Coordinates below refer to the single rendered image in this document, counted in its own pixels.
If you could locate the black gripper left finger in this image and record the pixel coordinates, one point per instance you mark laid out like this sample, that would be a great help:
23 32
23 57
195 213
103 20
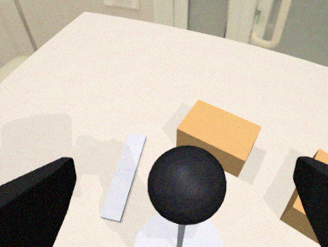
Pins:
33 207

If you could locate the tan rectangular block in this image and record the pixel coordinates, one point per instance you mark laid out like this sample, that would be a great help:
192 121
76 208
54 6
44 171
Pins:
227 137
294 215

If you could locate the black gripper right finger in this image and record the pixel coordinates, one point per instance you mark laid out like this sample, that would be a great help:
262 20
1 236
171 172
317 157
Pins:
311 180

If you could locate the white flat bar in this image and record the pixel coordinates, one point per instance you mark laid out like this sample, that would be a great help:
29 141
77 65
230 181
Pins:
116 200

